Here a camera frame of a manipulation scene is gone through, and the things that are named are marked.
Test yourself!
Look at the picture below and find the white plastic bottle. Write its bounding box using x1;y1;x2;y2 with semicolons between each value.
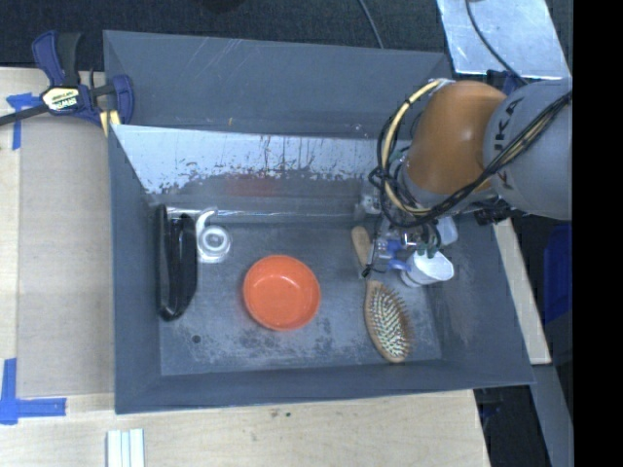
404;250;456;289

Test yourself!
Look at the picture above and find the wooden hairbrush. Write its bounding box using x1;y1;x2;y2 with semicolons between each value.
350;225;417;365

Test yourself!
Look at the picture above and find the orange plastic bowl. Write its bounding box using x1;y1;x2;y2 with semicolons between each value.
241;254;323;333

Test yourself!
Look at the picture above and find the clear glass jug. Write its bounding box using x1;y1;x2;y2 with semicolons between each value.
194;207;233;265

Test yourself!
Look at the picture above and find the grey metal bin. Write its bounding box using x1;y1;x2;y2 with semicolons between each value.
101;29;537;415

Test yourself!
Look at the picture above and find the brown cardboard board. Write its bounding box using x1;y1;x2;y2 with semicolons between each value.
17;114;117;400

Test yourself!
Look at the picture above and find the black strap loop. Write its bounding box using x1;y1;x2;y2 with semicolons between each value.
154;203;200;323

